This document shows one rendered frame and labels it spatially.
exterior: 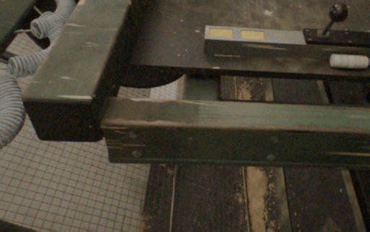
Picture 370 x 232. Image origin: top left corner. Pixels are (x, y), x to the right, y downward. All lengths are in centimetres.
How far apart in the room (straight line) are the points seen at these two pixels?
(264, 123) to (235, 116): 5
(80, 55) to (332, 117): 43
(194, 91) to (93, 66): 22
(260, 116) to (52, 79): 33
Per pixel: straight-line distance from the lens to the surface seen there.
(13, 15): 140
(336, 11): 71
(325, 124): 62
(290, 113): 62
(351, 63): 81
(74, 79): 61
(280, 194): 192
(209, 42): 78
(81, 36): 70
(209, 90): 76
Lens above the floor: 193
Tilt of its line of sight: 24 degrees down
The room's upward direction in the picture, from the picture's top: 62 degrees counter-clockwise
